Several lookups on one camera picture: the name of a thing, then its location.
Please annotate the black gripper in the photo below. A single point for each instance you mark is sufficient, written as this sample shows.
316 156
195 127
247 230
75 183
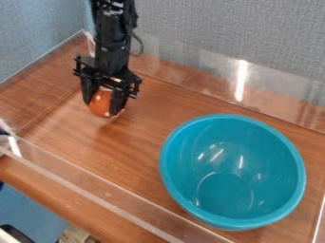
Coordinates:
107 69

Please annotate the brown and white toy mushroom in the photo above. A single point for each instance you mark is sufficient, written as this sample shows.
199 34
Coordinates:
99 104

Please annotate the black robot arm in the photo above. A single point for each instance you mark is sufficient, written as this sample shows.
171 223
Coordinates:
115 19

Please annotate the blue plastic bowl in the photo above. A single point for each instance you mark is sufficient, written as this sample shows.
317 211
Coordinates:
233 171

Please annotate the clear acrylic front barrier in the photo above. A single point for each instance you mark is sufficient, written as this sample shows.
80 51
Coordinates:
151 217

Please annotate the clear acrylic barrier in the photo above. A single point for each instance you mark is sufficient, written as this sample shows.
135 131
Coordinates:
151 217
278 94

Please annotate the clear acrylic back barrier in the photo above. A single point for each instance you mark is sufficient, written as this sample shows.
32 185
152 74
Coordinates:
278 94

